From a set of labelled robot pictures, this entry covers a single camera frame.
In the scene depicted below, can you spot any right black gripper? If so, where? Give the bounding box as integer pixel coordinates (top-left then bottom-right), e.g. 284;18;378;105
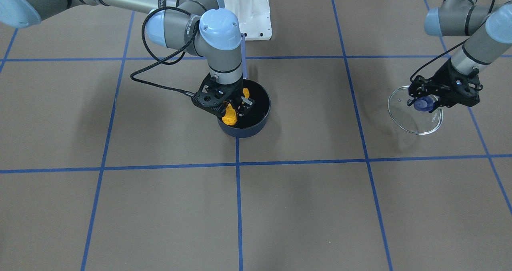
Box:
216;78;255;116

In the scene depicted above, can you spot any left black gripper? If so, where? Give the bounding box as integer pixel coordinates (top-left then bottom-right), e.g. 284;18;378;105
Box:
434;59;480;108

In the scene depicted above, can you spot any yellow plastic corn cob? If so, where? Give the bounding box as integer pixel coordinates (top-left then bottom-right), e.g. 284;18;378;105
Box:
221;88;250;126

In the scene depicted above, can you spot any glass pot lid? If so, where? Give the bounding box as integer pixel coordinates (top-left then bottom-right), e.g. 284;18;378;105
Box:
387;86;443;136

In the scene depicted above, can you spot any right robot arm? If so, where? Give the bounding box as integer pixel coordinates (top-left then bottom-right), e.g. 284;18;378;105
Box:
1;0;254;118

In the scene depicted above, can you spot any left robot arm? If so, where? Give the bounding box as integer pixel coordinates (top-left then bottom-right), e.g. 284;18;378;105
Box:
424;0;511;109

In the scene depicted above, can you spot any dark blue saucepan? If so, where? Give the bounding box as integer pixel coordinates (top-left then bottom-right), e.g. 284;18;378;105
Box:
216;34;271;138

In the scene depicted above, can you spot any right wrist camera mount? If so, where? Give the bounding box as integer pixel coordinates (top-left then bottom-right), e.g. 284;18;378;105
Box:
191;74;228;118

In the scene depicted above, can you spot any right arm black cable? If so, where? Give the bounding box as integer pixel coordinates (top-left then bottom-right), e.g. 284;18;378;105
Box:
130;6;200;100

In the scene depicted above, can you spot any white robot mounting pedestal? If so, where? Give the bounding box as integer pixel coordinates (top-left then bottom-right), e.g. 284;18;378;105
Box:
224;0;272;40

